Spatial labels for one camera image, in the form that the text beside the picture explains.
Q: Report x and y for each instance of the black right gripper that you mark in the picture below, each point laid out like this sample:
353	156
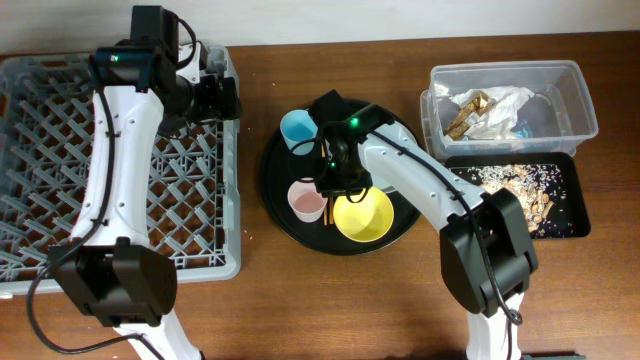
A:
326	184

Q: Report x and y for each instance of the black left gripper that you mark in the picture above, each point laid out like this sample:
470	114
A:
216	110

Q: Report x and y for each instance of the pink plastic cup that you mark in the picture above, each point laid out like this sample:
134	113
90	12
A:
305	201

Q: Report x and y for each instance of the yellow bowl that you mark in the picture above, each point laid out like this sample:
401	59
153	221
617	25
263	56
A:
365	219

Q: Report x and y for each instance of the food scraps rice and peanuts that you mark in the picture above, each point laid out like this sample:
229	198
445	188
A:
540	189

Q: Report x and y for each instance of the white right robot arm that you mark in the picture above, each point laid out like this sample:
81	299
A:
487	255

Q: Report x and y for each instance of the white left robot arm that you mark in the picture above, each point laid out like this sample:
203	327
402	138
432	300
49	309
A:
146	84

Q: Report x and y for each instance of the crumpled white paper waste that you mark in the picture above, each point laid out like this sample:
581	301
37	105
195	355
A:
498	123

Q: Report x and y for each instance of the grey dishwasher rack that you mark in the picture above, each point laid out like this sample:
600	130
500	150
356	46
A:
193	205

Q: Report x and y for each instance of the left wooden chopstick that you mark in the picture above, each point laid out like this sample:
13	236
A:
325	217

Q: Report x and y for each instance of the wooden chopstick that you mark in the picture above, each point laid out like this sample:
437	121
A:
325	217
331	211

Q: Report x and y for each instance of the right wooden chopstick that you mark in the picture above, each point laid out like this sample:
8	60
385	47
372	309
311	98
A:
331	211

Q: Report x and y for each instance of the round black tray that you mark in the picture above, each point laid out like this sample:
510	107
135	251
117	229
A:
280	168

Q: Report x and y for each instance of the pale green plate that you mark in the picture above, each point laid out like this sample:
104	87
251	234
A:
405	135

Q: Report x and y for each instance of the blue plastic cup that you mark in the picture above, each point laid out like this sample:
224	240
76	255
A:
297	128

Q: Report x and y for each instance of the gold foil wrapper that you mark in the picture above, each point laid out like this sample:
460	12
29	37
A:
468	115

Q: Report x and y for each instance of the clear plastic bin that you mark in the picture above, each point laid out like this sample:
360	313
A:
558	118

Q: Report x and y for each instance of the black rectangular tray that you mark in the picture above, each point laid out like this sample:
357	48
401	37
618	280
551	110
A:
580	224

